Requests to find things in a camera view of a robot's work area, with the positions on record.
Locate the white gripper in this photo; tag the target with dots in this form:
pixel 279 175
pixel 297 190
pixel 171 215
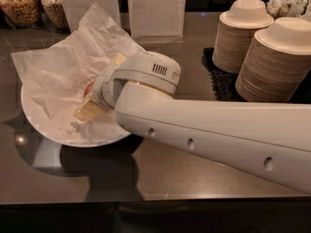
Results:
pixel 104 87

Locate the red apple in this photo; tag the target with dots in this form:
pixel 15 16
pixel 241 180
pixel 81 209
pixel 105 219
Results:
pixel 88 90

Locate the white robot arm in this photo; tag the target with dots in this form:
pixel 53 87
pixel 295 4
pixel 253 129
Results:
pixel 268 140

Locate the white bowl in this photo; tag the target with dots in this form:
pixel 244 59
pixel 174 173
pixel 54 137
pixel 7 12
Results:
pixel 99 131

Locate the white crumpled paper liner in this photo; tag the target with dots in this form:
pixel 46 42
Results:
pixel 56 78

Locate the left clear sign holder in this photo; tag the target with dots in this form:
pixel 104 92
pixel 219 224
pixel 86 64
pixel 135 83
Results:
pixel 75 10

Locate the right jar of cereal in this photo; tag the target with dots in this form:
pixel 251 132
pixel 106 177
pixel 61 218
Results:
pixel 55 12

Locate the jar of cereal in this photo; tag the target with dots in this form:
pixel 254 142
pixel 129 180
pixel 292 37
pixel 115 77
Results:
pixel 55 12
pixel 22 13

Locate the black rubber grid mat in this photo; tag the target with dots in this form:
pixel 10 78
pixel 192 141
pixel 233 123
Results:
pixel 223 83

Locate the left jar of cereal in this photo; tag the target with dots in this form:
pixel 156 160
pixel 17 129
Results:
pixel 22 13

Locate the rear stack of paper bowls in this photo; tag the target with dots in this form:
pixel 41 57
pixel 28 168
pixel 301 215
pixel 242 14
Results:
pixel 236 29

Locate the stack of paper bowls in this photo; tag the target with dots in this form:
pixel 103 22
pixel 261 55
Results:
pixel 277 61
pixel 236 29

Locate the front stack of paper bowls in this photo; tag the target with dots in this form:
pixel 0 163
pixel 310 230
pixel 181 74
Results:
pixel 277 61

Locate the white wrapped packets pile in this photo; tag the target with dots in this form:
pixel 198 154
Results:
pixel 286 8

